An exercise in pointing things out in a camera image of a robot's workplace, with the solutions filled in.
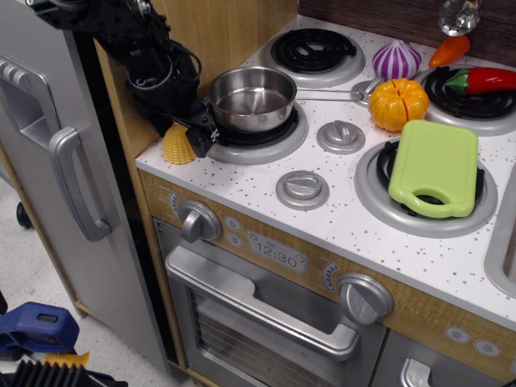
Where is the right silver oven dial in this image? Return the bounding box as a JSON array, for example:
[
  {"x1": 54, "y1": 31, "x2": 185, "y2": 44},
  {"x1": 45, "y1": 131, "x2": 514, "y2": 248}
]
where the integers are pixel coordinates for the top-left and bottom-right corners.
[{"x1": 337, "y1": 273, "x2": 394, "y2": 326}]

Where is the grey toy fridge door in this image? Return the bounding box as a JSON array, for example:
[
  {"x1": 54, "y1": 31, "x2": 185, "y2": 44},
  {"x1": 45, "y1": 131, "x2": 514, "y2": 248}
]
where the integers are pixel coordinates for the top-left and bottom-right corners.
[{"x1": 1, "y1": 1, "x2": 169, "y2": 372}]

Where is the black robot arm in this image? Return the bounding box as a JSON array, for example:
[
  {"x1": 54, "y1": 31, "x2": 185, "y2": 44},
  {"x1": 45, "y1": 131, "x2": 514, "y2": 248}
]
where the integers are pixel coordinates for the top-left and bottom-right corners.
[{"x1": 28, "y1": 0, "x2": 218, "y2": 158}]

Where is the orange toy pumpkin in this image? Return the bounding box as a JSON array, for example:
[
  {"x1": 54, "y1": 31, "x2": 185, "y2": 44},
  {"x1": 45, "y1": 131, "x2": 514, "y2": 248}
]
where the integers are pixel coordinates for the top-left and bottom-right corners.
[{"x1": 368, "y1": 78, "x2": 430, "y2": 132}]

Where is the small grey stovetop knob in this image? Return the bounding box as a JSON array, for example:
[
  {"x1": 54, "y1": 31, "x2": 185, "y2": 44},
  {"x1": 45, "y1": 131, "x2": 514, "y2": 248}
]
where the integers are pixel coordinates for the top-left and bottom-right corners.
[{"x1": 351, "y1": 77, "x2": 385, "y2": 107}]

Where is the clear crystal faucet knob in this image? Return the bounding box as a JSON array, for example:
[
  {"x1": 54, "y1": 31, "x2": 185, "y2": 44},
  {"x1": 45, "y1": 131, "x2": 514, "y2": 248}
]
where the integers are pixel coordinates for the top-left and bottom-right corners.
[{"x1": 438, "y1": 0, "x2": 481, "y2": 37}]

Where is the yellow tape piece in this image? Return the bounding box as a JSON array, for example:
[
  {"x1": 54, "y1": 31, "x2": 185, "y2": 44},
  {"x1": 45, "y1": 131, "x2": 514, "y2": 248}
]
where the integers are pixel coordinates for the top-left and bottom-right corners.
[{"x1": 42, "y1": 352, "x2": 90, "y2": 369}]

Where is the small steel saucepan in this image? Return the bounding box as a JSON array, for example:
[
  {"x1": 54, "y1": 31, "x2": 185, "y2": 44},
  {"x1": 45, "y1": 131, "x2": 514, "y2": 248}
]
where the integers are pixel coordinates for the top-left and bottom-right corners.
[{"x1": 207, "y1": 66, "x2": 364, "y2": 133}]

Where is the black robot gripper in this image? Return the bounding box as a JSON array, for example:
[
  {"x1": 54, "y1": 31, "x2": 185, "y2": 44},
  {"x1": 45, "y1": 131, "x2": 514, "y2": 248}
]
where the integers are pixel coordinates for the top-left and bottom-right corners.
[{"x1": 127, "y1": 60, "x2": 219, "y2": 158}]

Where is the yellow toy corn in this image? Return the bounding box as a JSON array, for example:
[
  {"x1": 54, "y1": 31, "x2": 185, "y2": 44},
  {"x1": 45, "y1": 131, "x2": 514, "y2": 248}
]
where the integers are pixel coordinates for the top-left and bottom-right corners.
[{"x1": 162, "y1": 123, "x2": 197, "y2": 165}]

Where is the front left stove burner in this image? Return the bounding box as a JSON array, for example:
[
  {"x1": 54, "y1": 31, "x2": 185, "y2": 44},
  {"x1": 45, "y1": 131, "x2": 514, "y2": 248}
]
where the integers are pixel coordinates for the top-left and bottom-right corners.
[{"x1": 207, "y1": 102, "x2": 308, "y2": 165}]

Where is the silver oven door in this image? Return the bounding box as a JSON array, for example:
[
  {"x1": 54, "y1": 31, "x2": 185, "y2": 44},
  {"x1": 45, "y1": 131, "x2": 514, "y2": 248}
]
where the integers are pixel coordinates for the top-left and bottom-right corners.
[{"x1": 154, "y1": 219, "x2": 385, "y2": 386}]

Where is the oven clock display panel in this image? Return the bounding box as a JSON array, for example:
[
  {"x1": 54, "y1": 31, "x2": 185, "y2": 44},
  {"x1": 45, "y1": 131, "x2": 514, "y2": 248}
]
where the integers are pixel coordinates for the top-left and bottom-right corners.
[{"x1": 247, "y1": 231, "x2": 309, "y2": 273}]

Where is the back right stove burner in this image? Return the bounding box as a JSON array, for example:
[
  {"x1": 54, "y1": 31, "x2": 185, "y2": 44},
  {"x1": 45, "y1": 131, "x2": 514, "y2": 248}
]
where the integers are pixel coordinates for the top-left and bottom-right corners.
[{"x1": 415, "y1": 65, "x2": 515, "y2": 136}]

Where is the back left stove burner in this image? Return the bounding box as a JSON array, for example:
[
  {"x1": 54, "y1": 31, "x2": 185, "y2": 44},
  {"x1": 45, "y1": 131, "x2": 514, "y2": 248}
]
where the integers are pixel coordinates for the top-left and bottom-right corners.
[{"x1": 260, "y1": 28, "x2": 365, "y2": 89}]

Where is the blue clamp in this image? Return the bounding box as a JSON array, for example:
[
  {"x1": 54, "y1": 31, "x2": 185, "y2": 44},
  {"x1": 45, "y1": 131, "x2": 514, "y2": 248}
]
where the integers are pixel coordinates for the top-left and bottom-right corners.
[{"x1": 1, "y1": 302, "x2": 80, "y2": 354}]

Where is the black caster wheel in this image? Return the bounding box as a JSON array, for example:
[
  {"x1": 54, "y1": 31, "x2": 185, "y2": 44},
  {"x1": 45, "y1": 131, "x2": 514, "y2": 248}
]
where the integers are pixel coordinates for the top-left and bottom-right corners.
[{"x1": 16, "y1": 202, "x2": 34, "y2": 229}]

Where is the purple white toy onion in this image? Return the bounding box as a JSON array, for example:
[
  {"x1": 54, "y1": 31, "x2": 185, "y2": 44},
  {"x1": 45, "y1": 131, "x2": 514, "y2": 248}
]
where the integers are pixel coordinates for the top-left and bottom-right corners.
[{"x1": 372, "y1": 40, "x2": 422, "y2": 80}]

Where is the grey toy sink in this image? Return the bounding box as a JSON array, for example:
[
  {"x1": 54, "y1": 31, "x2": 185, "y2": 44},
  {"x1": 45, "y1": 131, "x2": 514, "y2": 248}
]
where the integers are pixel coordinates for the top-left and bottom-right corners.
[{"x1": 484, "y1": 167, "x2": 515, "y2": 298}]

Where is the silver oven dial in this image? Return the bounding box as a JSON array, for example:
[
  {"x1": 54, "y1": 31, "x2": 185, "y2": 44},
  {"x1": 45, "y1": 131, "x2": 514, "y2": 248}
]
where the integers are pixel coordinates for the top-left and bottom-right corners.
[
  {"x1": 177, "y1": 199, "x2": 222, "y2": 243},
  {"x1": 337, "y1": 273, "x2": 394, "y2": 326}
]

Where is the green plastic cutting board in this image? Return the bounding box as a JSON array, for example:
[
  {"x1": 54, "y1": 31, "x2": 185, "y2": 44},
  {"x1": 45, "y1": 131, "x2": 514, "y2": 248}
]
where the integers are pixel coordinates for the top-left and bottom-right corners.
[{"x1": 388, "y1": 120, "x2": 478, "y2": 218}]

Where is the silver fridge door handle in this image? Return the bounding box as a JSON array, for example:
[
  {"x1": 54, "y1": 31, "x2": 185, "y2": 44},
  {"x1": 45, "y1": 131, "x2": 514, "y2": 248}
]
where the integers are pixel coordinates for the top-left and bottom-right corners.
[{"x1": 48, "y1": 126, "x2": 118, "y2": 243}]

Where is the stove burner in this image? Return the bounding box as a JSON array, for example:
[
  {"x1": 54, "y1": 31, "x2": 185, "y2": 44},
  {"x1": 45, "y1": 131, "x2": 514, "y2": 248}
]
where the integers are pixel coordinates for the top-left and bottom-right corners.
[
  {"x1": 260, "y1": 28, "x2": 365, "y2": 89},
  {"x1": 207, "y1": 102, "x2": 308, "y2": 165},
  {"x1": 354, "y1": 141, "x2": 497, "y2": 239},
  {"x1": 415, "y1": 65, "x2": 515, "y2": 136}
]

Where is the upper grey stovetop knob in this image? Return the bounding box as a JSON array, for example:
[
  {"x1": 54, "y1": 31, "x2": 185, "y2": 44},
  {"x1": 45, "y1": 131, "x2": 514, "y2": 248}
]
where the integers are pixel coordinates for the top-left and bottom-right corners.
[{"x1": 316, "y1": 120, "x2": 365, "y2": 155}]

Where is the front right stove burner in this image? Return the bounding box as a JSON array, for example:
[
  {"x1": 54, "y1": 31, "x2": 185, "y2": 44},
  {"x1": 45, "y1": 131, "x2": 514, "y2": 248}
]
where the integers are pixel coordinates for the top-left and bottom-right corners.
[{"x1": 354, "y1": 141, "x2": 497, "y2": 239}]

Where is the lower grey stovetop knob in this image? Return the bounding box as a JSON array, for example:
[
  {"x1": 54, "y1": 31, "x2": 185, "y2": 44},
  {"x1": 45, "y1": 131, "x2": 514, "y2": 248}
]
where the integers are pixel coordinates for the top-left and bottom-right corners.
[{"x1": 276, "y1": 170, "x2": 330, "y2": 210}]

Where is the left silver oven dial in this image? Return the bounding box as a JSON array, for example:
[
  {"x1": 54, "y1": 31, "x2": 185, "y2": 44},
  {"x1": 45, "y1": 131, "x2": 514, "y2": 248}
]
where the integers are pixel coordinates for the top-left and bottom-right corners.
[{"x1": 177, "y1": 199, "x2": 222, "y2": 243}]

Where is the silver lower cabinet door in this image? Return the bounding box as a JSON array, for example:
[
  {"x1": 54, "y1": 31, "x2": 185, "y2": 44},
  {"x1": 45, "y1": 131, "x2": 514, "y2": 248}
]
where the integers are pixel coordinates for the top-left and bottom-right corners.
[{"x1": 371, "y1": 331, "x2": 504, "y2": 386}]

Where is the red toy chili pepper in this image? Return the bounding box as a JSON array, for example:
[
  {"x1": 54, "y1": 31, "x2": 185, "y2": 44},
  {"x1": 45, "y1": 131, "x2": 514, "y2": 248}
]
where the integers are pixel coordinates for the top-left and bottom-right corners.
[{"x1": 445, "y1": 67, "x2": 515, "y2": 95}]

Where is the orange toy carrot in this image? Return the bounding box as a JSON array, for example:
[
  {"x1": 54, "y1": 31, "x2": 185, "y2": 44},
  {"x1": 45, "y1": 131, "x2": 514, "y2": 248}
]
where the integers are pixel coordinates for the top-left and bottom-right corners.
[{"x1": 429, "y1": 35, "x2": 471, "y2": 69}]

